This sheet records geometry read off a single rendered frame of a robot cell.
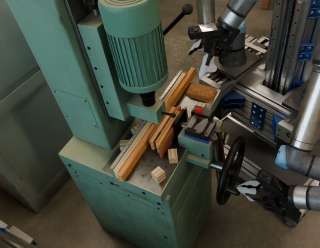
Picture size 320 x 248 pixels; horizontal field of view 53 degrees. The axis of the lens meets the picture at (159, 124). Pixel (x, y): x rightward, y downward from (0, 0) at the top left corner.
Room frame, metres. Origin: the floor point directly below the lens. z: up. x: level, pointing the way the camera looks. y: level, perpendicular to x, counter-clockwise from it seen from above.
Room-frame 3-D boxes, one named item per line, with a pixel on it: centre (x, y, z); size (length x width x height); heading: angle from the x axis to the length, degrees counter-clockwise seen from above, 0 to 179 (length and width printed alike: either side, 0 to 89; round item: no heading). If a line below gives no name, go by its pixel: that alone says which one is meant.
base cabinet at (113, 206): (0.97, 0.12, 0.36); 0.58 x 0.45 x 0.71; 54
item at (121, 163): (0.94, 0.02, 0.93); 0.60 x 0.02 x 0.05; 144
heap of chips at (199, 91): (1.08, -0.21, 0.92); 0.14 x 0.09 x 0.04; 54
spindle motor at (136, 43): (0.90, 0.02, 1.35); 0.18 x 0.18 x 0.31
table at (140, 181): (0.87, -0.09, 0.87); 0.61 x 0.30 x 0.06; 144
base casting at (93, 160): (0.97, 0.12, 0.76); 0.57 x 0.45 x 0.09; 54
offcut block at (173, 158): (0.74, -0.03, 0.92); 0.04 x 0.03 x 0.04; 175
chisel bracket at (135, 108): (0.91, 0.04, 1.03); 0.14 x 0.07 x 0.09; 54
